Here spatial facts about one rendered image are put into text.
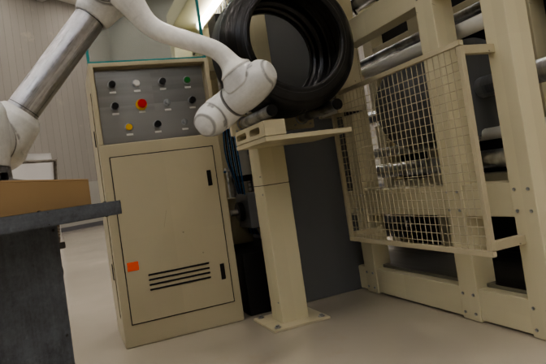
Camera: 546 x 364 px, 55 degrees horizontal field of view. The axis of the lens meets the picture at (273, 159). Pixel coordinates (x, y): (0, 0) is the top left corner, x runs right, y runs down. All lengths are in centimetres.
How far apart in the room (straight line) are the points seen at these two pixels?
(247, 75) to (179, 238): 114
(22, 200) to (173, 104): 126
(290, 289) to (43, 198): 127
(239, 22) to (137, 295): 126
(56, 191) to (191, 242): 109
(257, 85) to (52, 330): 87
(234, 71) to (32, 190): 62
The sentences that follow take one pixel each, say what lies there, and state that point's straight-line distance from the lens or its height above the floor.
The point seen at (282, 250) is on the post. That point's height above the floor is 32.
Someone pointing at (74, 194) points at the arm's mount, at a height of 68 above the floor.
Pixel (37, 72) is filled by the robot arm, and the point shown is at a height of 108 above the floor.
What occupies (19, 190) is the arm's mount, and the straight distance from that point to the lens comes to 142.
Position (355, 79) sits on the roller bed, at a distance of 250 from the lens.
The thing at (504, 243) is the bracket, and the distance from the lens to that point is 185.
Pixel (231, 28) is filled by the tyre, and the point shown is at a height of 122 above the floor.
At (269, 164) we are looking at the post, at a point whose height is 71.
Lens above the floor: 65
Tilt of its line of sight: 2 degrees up
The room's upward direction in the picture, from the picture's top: 8 degrees counter-clockwise
